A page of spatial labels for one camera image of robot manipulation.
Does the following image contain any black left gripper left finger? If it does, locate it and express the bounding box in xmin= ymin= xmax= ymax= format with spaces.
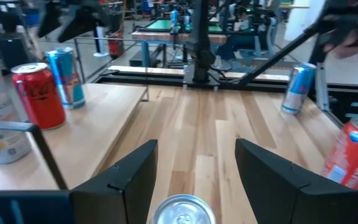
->
xmin=0 ymin=139 xmax=158 ymax=224

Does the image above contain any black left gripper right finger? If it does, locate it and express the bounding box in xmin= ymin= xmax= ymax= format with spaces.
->
xmin=234 ymin=138 xmax=358 ymax=224

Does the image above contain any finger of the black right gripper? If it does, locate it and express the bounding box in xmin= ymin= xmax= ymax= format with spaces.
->
xmin=37 ymin=1 xmax=63 ymax=39
xmin=57 ymin=4 xmax=107 ymax=44

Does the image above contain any blue silver Red Bull can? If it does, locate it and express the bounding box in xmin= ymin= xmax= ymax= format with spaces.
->
xmin=45 ymin=46 xmax=86 ymax=110
xmin=280 ymin=62 xmax=318 ymax=115

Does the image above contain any orange Fanta can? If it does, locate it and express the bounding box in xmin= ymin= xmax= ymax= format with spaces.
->
xmin=152 ymin=194 xmax=217 ymax=224
xmin=320 ymin=116 xmax=358 ymax=190

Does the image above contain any red Coca-Cola can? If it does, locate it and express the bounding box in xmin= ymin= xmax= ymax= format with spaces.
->
xmin=10 ymin=62 xmax=67 ymax=131

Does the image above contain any red black portable box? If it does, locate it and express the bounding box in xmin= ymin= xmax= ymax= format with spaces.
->
xmin=108 ymin=32 xmax=125 ymax=59

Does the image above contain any green-topped wooden table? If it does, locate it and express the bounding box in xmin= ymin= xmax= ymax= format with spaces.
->
xmin=131 ymin=18 xmax=228 ymax=68

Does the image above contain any person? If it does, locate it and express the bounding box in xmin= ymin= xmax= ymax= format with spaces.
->
xmin=214 ymin=4 xmax=262 ymax=71

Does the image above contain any person's hand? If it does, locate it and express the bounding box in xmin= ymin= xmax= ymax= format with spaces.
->
xmin=321 ymin=29 xmax=358 ymax=70

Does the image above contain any white floor post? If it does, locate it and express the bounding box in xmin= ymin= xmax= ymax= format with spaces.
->
xmin=93 ymin=24 xmax=109 ymax=58

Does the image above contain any black table frame rail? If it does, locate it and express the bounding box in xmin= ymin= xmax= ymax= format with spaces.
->
xmin=93 ymin=64 xmax=358 ymax=125

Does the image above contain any black diagonal frame strut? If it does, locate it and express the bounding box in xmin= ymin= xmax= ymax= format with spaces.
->
xmin=237 ymin=17 xmax=358 ymax=88

